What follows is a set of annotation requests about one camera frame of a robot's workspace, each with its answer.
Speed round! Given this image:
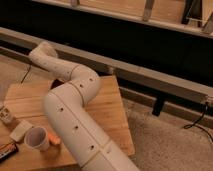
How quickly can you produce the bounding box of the dark purple ceramic bowl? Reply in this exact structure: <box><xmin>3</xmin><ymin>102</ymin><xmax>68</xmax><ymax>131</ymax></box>
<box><xmin>50</xmin><ymin>79</ymin><xmax>64</xmax><ymax>90</ymax></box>

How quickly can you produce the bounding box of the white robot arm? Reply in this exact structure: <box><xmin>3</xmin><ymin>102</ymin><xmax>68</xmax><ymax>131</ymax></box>
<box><xmin>29</xmin><ymin>41</ymin><xmax>140</xmax><ymax>171</ymax></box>

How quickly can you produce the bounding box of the orange carrot toy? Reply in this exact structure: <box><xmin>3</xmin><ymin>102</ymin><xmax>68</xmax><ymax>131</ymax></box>
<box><xmin>48</xmin><ymin>133</ymin><xmax>61</xmax><ymax>145</ymax></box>

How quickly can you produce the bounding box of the white paper cup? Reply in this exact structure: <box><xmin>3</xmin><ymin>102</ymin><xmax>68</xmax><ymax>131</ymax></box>
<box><xmin>24</xmin><ymin>126</ymin><xmax>50</xmax><ymax>151</ymax></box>

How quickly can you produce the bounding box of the white rectangular sponge block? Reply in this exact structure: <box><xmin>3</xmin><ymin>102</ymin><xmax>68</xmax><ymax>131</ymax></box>
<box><xmin>10</xmin><ymin>120</ymin><xmax>33</xmax><ymax>142</ymax></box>

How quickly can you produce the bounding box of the dark candy bar wrapper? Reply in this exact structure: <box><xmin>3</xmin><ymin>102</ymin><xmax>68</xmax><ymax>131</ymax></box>
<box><xmin>0</xmin><ymin>142</ymin><xmax>19</xmax><ymax>163</ymax></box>

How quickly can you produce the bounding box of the long metal rail beam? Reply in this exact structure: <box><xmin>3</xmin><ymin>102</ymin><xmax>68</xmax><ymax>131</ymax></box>
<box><xmin>0</xmin><ymin>27</ymin><xmax>213</xmax><ymax>128</ymax></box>

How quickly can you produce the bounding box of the black cable left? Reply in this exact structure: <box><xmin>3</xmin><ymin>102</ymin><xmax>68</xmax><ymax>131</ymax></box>
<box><xmin>20</xmin><ymin>63</ymin><xmax>33</xmax><ymax>84</ymax></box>

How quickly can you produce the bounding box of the black cable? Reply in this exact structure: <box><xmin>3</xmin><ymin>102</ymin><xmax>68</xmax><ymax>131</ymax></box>
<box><xmin>20</xmin><ymin>63</ymin><xmax>33</xmax><ymax>84</ymax></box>
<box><xmin>182</xmin><ymin>101</ymin><xmax>213</xmax><ymax>145</ymax></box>

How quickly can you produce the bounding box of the black cable right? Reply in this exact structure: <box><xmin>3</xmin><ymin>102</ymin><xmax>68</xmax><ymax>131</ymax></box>
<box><xmin>182</xmin><ymin>101</ymin><xmax>213</xmax><ymax>145</ymax></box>

